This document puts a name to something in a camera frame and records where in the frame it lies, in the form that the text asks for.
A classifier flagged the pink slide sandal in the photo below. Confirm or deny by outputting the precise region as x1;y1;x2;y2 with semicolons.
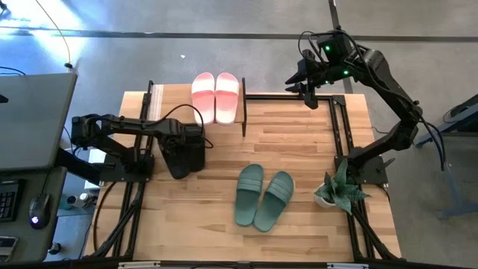
214;72;240;126
190;72;217;126

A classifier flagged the green slide sandal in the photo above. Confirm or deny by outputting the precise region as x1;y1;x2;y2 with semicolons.
252;170;295;232
234;163;265;227

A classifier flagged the grey handheld device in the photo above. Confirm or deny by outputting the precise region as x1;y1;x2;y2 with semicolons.
0;235;19;259

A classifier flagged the thin floor cable with plug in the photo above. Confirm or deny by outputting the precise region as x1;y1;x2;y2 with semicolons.
35;0;74;70

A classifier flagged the black computer mouse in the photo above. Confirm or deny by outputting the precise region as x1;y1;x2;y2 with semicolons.
28;193;52;230

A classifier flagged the black keyboard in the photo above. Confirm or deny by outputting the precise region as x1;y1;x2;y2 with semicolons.
0;179;20;223

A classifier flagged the white box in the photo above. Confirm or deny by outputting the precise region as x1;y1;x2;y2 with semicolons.
84;148;113;191

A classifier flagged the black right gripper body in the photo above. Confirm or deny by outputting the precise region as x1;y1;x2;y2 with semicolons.
304;55;350;109

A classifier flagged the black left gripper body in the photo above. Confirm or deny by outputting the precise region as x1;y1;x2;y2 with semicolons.
159;119;206;150

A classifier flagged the grey flat monitor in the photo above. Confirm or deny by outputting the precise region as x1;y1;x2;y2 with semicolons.
0;72;78;172

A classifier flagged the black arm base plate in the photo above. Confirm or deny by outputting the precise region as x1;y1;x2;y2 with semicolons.
99;152;155;184
334;155;390;185

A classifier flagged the white label strip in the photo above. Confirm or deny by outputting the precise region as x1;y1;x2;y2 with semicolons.
327;262;369;269
118;261;161;269

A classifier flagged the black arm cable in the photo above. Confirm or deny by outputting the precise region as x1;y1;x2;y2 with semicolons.
297;29;447;173
149;103;214;149

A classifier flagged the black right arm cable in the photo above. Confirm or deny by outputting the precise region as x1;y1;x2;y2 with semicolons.
297;29;447;173

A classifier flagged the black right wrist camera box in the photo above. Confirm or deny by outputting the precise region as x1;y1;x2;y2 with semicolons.
317;32;344;61

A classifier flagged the grey desk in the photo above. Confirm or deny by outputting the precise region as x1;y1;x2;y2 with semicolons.
0;166;69;265

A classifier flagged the black aluminium table frame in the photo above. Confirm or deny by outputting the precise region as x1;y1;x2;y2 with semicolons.
84;80;403;262

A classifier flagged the wooden shelf black metal frame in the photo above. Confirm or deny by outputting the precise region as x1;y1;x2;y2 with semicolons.
143;77;247;137

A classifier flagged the green plant in white pot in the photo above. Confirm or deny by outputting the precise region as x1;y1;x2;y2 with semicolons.
313;158;371;216

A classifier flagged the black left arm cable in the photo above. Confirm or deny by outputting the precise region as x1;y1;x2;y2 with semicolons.
149;103;214;149

